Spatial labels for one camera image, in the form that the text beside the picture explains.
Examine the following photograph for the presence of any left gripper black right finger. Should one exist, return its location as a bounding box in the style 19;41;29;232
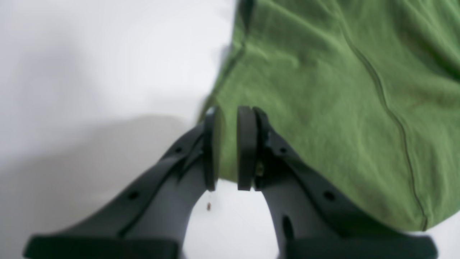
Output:
237;106;438;259

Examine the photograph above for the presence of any green T-shirt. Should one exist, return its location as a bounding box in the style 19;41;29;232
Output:
204;0;460;231

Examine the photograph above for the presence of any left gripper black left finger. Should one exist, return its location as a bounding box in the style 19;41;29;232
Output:
23;106;218;259

